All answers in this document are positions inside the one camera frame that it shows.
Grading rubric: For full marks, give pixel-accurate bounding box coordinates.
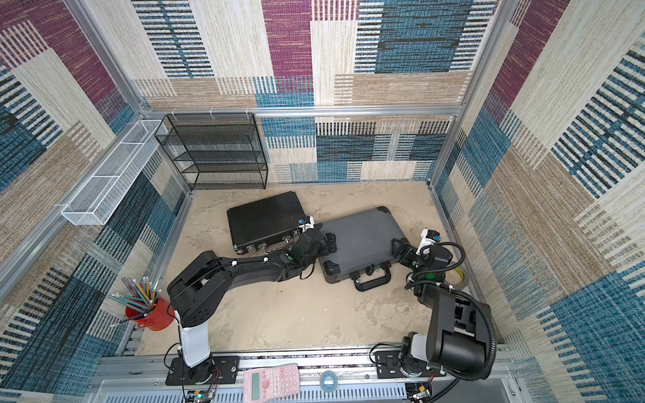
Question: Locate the blue tape roll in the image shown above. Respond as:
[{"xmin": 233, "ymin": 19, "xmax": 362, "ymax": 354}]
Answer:
[{"xmin": 319, "ymin": 369, "xmax": 339, "ymax": 394}]

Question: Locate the black poker case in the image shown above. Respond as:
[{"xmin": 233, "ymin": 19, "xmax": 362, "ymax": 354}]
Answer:
[{"xmin": 227, "ymin": 191, "xmax": 307, "ymax": 255}]

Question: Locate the black wire mesh shelf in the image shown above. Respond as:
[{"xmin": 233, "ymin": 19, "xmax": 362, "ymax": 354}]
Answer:
[{"xmin": 155, "ymin": 112, "xmax": 269, "ymax": 191}]

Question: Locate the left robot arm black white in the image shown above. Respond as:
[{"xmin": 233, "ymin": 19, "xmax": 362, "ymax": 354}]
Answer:
[{"xmin": 167, "ymin": 228, "xmax": 337, "ymax": 369}]

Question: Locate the grey yellow tape roll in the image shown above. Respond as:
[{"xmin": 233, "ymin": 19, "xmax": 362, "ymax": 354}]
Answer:
[{"xmin": 446, "ymin": 268, "xmax": 470, "ymax": 290}]

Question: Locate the pink calculator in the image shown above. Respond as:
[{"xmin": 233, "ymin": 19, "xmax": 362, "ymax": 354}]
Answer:
[{"xmin": 243, "ymin": 364, "xmax": 301, "ymax": 403}]

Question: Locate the white wire mesh basket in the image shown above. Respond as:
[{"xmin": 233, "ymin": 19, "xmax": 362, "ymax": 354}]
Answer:
[{"xmin": 61, "ymin": 120, "xmax": 161, "ymax": 226}]

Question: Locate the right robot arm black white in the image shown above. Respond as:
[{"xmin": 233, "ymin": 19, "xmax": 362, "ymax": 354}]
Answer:
[{"xmin": 391, "ymin": 238, "xmax": 497, "ymax": 381}]

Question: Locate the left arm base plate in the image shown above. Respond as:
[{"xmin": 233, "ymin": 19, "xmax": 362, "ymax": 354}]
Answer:
[{"xmin": 166, "ymin": 356, "xmax": 240, "ymax": 386}]

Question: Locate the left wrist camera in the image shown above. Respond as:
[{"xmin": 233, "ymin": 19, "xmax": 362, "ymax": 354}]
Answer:
[{"xmin": 298, "ymin": 216, "xmax": 315, "ymax": 233}]

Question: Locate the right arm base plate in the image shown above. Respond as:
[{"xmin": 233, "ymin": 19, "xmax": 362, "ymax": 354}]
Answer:
[{"xmin": 370, "ymin": 348, "xmax": 435, "ymax": 379}]

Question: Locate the grey poker case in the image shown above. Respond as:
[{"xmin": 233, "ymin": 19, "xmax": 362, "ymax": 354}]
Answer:
[{"xmin": 319, "ymin": 206, "xmax": 407, "ymax": 292}]

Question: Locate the red pencil cup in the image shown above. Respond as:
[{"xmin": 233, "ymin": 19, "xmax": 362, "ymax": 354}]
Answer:
[{"xmin": 109, "ymin": 276, "xmax": 176, "ymax": 332}]

